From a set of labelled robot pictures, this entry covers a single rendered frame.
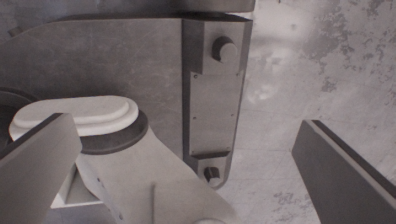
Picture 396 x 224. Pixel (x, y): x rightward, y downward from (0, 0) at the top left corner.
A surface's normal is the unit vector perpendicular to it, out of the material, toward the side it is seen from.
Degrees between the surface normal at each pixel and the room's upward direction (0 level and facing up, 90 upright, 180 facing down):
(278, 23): 0
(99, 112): 90
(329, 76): 0
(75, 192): 90
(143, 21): 0
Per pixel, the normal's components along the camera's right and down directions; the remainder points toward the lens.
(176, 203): -0.06, -0.99
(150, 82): 0.20, 0.51
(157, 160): 0.04, -0.86
